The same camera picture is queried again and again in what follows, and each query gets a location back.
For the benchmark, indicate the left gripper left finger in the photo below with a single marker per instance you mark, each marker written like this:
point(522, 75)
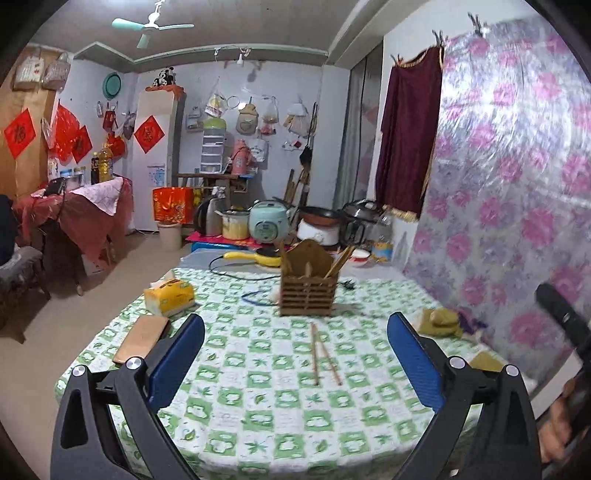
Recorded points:
point(85, 442)

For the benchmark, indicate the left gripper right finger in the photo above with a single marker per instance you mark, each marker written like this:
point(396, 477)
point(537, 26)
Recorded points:
point(505, 444)

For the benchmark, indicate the wooden chopstick bundle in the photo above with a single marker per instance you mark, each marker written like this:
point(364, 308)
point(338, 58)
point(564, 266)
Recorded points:
point(285, 261)
point(340, 261)

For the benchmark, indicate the right hand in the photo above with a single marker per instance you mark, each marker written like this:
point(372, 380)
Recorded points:
point(556, 432)

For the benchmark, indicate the olive green plush toy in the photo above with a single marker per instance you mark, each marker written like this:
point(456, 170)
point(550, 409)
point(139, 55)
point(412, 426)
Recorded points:
point(440, 322)

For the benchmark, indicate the yellow tissue pack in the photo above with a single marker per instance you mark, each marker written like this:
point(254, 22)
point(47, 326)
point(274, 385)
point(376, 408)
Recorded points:
point(168, 298)

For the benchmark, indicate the green white checkered tablecloth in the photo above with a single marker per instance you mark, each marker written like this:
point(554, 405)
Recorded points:
point(248, 407)

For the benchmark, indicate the white waste bin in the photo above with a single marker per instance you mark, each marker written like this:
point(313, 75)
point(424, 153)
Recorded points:
point(170, 235)

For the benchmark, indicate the clear plastic bottle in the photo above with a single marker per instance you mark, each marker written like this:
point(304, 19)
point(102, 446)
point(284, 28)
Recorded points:
point(383, 243)

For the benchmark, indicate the red cloth covered table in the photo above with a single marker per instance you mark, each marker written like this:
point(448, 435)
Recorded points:
point(95, 217)

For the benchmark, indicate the red white bowl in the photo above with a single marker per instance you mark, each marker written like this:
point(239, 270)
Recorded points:
point(360, 257)

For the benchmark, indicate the red gift bag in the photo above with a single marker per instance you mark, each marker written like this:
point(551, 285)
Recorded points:
point(173, 205)

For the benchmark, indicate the steel electric kettle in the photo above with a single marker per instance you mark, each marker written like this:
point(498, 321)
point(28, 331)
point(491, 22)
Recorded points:
point(206, 219)

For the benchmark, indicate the yellow electric pan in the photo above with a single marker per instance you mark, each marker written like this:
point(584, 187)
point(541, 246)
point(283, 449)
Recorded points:
point(265, 256)

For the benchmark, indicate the black silver pressure cooker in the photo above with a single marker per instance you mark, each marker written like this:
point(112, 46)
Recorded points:
point(360, 217)

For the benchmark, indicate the yellow enamel pot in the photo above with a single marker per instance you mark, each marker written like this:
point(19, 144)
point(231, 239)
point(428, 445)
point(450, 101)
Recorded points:
point(234, 224)

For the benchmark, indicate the brown wooden chopstick holder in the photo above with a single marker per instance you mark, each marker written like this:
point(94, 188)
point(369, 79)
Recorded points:
point(305, 291)

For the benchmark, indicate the mint green rice cooker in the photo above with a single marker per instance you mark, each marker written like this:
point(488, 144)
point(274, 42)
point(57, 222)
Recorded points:
point(268, 221)

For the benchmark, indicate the yellow cooking oil bottle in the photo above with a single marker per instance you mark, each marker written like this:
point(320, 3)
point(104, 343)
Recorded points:
point(104, 164)

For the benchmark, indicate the white cooker with brown pan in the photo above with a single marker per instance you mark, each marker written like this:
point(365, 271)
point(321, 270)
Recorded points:
point(319, 224)

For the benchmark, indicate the pink thermos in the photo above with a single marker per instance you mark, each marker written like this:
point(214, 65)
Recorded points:
point(240, 159)

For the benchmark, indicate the white plastic drawer tower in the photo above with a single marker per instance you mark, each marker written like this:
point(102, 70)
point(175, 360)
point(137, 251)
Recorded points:
point(212, 159)

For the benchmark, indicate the white refrigerator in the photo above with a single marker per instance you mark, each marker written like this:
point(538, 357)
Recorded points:
point(155, 152)

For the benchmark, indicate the green ceiling fan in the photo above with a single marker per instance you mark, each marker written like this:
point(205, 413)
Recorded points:
point(151, 25)

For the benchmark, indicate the round green wall plate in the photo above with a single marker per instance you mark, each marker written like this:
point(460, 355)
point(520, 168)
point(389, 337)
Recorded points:
point(111, 86)

